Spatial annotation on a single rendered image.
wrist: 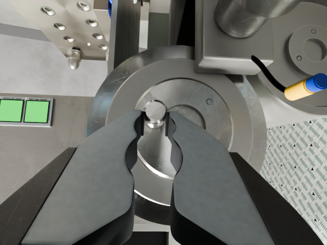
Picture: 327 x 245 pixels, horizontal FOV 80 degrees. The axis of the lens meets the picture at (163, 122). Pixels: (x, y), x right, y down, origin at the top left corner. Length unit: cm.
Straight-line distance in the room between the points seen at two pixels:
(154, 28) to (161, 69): 42
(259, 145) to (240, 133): 2
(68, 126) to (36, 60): 212
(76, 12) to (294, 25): 34
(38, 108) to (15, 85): 202
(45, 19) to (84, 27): 7
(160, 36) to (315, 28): 40
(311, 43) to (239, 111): 10
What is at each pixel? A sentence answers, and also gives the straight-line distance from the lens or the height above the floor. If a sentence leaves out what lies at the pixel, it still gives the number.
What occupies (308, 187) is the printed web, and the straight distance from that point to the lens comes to 32.
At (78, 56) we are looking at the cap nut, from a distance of 55.
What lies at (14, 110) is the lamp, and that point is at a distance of 59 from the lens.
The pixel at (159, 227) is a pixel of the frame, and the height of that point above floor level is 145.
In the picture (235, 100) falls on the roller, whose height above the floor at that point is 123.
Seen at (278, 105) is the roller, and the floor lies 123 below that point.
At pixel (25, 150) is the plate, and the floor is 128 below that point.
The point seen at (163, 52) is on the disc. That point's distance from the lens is 18.
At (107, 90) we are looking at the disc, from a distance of 17.
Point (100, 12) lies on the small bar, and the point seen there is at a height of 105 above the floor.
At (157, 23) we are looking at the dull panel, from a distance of 59.
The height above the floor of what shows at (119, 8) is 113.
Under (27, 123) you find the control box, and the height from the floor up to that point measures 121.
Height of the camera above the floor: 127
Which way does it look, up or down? 8 degrees down
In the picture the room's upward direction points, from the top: 178 degrees counter-clockwise
